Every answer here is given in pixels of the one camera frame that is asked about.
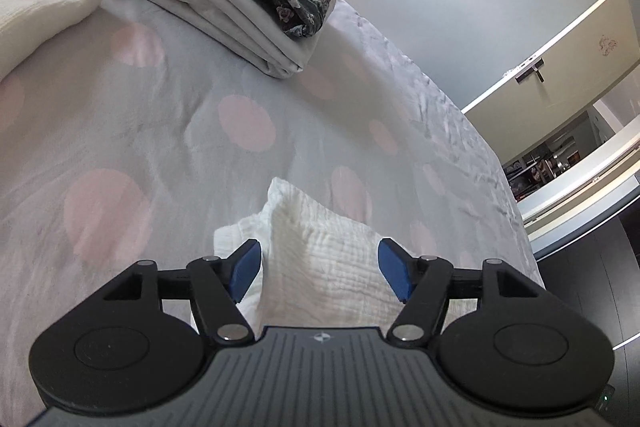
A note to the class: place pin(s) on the white folded clothes stack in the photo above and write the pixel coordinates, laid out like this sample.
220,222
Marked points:
248,30

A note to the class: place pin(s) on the white crinkled muslin blanket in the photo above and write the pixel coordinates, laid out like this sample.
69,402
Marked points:
320,254

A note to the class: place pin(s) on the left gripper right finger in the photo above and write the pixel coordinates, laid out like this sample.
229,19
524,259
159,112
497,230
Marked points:
421,285

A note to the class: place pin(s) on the pink dotted bed sheet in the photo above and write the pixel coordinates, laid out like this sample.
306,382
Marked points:
132,135

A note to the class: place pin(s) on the cream room door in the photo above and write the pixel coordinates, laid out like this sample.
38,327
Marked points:
582,63

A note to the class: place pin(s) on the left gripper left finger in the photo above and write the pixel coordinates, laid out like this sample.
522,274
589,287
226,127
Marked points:
217,286

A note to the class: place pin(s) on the dark wardrobe panel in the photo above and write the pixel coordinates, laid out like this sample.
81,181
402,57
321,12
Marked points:
598,276

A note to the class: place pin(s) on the black door handle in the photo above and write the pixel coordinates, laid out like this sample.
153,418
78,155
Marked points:
533,69

